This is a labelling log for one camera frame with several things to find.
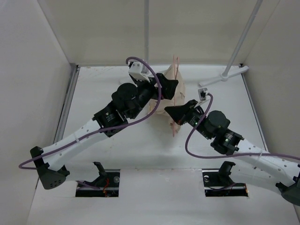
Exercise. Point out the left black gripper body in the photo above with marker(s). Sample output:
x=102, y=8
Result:
x=148, y=89

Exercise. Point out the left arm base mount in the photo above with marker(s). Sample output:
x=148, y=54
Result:
x=105, y=185

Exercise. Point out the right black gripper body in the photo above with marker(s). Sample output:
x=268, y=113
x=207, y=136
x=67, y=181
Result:
x=190, y=114

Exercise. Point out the right white rack stand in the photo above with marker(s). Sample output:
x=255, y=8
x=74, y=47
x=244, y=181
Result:
x=227, y=74

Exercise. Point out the beige trousers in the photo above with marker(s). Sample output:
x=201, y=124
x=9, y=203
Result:
x=173, y=73

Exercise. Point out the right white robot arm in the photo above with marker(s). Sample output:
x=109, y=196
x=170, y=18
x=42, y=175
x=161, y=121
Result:
x=279, y=173

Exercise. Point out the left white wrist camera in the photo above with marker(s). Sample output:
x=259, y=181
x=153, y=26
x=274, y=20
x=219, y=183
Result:
x=139, y=72

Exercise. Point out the metal side rail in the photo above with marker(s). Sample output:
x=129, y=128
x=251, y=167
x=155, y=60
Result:
x=75, y=69

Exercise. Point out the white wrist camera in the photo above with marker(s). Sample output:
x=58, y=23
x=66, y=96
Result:
x=139, y=72
x=202, y=92

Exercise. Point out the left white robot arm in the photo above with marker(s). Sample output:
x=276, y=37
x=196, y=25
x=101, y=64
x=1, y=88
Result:
x=127, y=102

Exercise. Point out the left white rack stand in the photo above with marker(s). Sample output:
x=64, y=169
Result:
x=146, y=39

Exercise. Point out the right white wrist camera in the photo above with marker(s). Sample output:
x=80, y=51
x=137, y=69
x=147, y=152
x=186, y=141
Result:
x=202, y=92

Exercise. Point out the white rack stand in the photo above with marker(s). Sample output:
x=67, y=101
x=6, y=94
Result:
x=146, y=39
x=227, y=74

